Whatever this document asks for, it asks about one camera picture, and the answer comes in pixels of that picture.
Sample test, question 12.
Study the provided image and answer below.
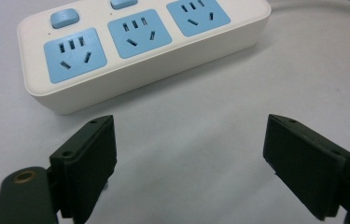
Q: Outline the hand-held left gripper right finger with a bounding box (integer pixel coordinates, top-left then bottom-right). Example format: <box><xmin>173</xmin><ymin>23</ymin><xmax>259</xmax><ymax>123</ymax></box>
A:
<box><xmin>262</xmin><ymin>113</ymin><xmax>350</xmax><ymax>221</ymax></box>

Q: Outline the white power strip cable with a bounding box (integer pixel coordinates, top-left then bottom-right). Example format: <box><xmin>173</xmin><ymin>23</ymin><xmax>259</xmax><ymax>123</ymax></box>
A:
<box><xmin>268</xmin><ymin>0</ymin><xmax>350</xmax><ymax>19</ymax></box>

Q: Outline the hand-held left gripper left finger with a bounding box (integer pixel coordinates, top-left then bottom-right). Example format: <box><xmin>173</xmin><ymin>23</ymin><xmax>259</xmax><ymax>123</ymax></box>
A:
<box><xmin>49</xmin><ymin>114</ymin><xmax>118</xmax><ymax>224</ymax></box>

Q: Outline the white and blue power strip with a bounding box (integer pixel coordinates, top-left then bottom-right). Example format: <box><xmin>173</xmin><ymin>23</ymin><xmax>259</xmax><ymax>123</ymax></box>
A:
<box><xmin>17</xmin><ymin>0</ymin><xmax>272</xmax><ymax>116</ymax></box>

